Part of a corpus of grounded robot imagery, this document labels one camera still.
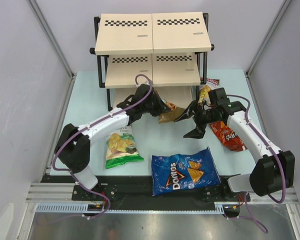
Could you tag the green Chuba cassava chips bag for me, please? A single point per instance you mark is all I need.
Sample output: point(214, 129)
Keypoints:
point(121, 148)

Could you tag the red Doritos bag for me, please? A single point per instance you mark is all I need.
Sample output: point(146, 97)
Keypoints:
point(227, 137)

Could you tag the aluminium frame rail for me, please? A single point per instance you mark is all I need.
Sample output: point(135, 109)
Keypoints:
point(50, 193)

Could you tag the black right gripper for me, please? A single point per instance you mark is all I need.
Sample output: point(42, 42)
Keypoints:
point(199, 132)

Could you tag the blue Doritos bag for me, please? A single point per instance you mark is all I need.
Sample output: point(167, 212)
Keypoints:
point(181, 172)

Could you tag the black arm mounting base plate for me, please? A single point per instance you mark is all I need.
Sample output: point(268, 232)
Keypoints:
point(135, 193)

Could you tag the white slotted cable duct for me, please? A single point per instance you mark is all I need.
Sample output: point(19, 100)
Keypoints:
point(79, 208)

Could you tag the brown Chuba chips bag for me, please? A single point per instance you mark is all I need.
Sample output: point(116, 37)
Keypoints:
point(211, 84)

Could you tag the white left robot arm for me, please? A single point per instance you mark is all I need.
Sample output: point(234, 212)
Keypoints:
point(74, 144)

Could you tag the beige three-tier black-framed shelf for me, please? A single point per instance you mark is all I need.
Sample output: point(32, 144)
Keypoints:
point(170, 48)

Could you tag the light blue brown chips bag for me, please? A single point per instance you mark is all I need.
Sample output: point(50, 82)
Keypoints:
point(173, 114)

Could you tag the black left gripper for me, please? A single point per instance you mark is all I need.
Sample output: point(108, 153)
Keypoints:
point(160, 107)

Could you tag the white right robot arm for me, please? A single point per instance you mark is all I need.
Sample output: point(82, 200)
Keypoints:
point(274, 168)

